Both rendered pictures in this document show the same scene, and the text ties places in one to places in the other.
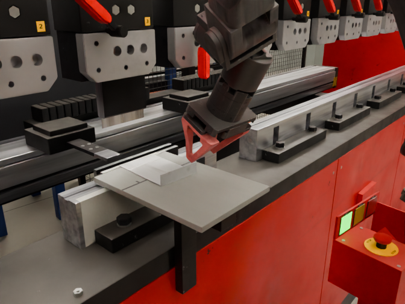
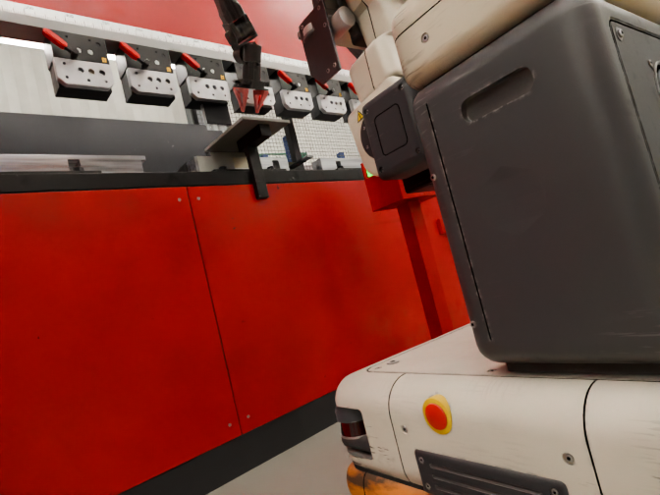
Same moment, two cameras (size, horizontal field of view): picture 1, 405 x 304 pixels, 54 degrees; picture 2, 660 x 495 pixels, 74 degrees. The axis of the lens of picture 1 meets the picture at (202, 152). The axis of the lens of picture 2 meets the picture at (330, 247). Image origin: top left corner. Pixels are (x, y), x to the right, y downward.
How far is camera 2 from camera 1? 1.18 m
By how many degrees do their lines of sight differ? 26
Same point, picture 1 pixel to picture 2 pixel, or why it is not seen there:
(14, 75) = (158, 84)
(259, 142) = (324, 166)
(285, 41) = (324, 106)
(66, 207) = (191, 165)
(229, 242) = (295, 191)
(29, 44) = (163, 75)
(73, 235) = not seen: hidden behind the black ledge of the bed
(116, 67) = (207, 93)
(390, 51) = not seen: hidden behind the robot
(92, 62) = (194, 87)
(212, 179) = not seen: hidden behind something
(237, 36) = (233, 26)
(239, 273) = (311, 218)
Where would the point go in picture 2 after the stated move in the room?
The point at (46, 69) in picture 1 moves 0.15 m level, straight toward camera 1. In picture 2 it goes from (172, 85) to (166, 61)
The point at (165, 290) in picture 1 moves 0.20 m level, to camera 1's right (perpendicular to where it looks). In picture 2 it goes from (247, 194) to (307, 179)
